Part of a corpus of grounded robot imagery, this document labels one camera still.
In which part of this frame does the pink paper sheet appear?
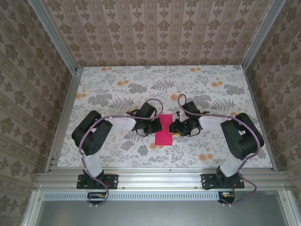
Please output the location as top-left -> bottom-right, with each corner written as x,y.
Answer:
154,114 -> 174,146

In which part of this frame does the floral print table mat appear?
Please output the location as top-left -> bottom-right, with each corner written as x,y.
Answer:
57,65 -> 274,169

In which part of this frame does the black connector board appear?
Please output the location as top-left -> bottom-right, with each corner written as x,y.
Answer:
87,192 -> 107,204
218,191 -> 236,203

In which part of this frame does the aluminium frame cross rail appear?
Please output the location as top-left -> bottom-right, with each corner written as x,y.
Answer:
34,168 -> 292,190

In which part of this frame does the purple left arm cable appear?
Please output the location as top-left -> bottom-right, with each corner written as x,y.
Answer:
79,98 -> 165,209

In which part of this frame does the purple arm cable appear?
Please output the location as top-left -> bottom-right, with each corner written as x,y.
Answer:
79,98 -> 165,209
177,94 -> 262,208

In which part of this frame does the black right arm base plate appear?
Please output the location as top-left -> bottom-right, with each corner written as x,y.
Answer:
201,173 -> 246,190

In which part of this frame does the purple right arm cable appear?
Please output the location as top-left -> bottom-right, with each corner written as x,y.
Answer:
177,94 -> 262,208

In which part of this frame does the grey slotted cable duct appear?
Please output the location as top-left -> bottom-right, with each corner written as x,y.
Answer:
43,191 -> 219,201

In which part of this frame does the aluminium frame side rail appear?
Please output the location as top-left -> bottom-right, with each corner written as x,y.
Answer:
242,68 -> 278,171
44,68 -> 83,172

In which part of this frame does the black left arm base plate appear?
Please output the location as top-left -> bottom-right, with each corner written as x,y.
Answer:
77,173 -> 119,190

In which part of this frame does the aluminium frame post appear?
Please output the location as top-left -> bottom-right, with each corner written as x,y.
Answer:
242,0 -> 283,71
29,0 -> 82,74

